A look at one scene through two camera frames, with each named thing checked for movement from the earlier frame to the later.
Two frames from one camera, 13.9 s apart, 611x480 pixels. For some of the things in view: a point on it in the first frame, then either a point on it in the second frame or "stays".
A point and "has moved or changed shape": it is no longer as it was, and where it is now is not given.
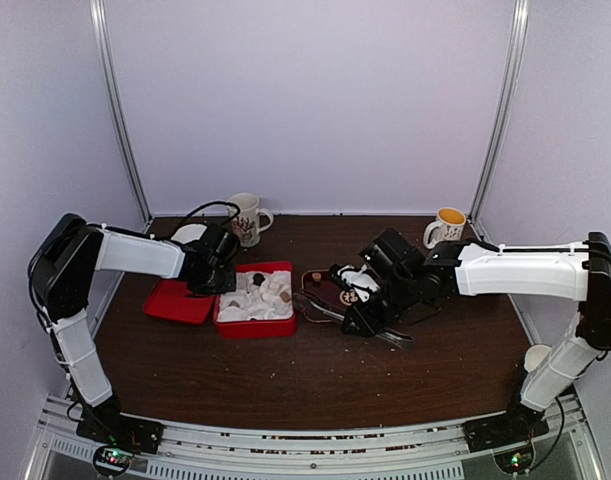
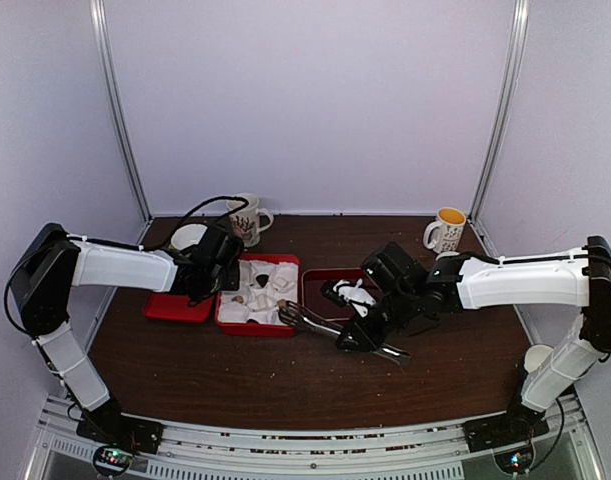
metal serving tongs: [398, 338] → [304, 318]
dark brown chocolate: [258, 279] has moved or changed shape
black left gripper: [228, 286] stays
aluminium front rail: [430, 450] stays
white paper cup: [534, 355] stays
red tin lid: [169, 299] stays
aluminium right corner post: [507, 110] stays
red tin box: [263, 304] has moved or changed shape
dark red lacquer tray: [319, 282] stays
